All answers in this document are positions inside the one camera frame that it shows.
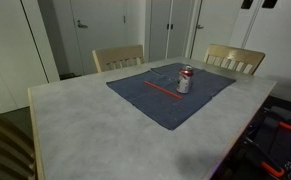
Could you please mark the red plastic straw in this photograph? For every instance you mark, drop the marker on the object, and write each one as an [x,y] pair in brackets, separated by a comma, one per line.
[163,90]

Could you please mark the red and white soda can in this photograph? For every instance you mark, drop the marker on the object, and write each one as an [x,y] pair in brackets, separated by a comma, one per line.
[185,81]

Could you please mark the light wooden slat-back chair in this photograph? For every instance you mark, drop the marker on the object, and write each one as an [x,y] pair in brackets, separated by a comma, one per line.
[5,150]
[235,53]
[118,53]

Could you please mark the white closet door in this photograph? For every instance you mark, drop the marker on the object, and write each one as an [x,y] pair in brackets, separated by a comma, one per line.
[181,30]
[159,30]

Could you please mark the dark blue cloth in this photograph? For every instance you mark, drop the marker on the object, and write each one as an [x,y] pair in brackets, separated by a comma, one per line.
[211,81]
[151,103]

